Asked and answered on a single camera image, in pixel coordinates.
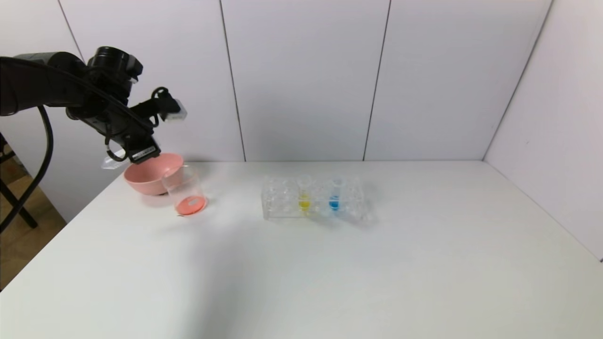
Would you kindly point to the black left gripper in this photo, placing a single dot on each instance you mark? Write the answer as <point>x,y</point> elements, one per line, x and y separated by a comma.
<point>142,153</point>

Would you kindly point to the test tube with red pigment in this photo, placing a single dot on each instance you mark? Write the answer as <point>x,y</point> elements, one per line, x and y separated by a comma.
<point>112,162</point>

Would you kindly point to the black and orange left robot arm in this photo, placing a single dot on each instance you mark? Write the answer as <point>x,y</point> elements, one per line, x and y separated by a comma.
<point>47,84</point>

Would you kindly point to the clear glass beaker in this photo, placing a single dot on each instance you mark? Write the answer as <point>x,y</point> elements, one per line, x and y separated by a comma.
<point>188,205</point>

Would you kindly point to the clear acrylic test tube rack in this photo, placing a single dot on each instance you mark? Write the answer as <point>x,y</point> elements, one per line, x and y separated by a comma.
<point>282,202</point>

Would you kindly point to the test tube with yellow pigment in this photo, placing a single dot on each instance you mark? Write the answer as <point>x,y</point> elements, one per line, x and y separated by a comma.
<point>304,204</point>

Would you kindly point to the test tube with blue pigment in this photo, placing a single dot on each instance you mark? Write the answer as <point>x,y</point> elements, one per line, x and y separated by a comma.
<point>334,204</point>

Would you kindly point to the pink plastic bowl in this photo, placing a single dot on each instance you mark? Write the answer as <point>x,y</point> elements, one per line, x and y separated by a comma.
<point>150,181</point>

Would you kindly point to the black metal stand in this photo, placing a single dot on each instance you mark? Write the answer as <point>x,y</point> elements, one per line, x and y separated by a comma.
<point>21,212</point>

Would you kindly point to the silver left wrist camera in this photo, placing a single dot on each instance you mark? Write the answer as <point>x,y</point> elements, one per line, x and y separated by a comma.
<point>173,112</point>

